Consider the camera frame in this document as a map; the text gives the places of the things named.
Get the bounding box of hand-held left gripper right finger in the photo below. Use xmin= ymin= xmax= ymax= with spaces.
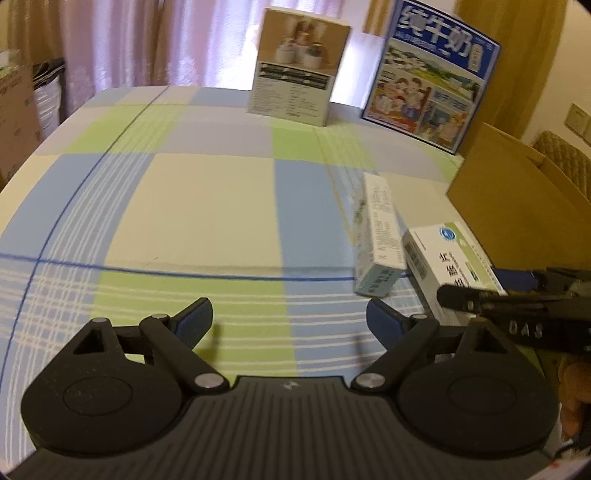
xmin=352 ymin=299 xmax=522 ymax=394

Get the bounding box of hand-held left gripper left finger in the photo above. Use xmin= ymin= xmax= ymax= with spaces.
xmin=69 ymin=298 xmax=229 ymax=395

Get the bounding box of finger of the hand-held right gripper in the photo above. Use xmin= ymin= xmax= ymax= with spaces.
xmin=494 ymin=267 xmax=591 ymax=299
xmin=436 ymin=284 xmax=571 ymax=319

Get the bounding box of white blue-logo medicine box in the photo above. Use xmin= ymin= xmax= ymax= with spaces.
xmin=402 ymin=222 xmax=509 ymax=329

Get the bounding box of large brown cardboard box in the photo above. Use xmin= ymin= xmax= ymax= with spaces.
xmin=445 ymin=121 xmax=591 ymax=273

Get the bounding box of long narrow white medicine box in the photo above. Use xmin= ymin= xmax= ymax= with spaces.
xmin=351 ymin=172 xmax=408 ymax=298

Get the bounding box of checkered tablecloth desktop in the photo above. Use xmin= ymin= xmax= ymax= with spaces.
xmin=0 ymin=85 xmax=561 ymax=398

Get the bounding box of person's right hand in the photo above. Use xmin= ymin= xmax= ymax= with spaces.
xmin=558 ymin=362 xmax=591 ymax=441

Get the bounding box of quilted brown chair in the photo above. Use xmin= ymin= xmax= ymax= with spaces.
xmin=531 ymin=130 xmax=591 ymax=195

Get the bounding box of blue illustrated milk carton box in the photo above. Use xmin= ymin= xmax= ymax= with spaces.
xmin=360 ymin=0 xmax=502 ymax=155

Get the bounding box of tan curtain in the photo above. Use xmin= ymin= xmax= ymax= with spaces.
xmin=455 ymin=0 xmax=568 ymax=139

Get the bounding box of black and white bag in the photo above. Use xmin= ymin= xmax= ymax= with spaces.
xmin=32 ymin=58 xmax=66 ymax=144

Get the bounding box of open brown cardboard carton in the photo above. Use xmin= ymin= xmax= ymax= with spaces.
xmin=0 ymin=62 xmax=42 ymax=185

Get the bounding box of white humidifier product box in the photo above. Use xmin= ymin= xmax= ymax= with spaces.
xmin=246 ymin=7 xmax=352 ymax=127

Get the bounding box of pink sheer curtain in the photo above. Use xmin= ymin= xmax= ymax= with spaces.
xmin=60 ymin=0 xmax=384 ymax=116

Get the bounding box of wall switch plate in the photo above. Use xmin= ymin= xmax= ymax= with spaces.
xmin=564 ymin=102 xmax=591 ymax=148

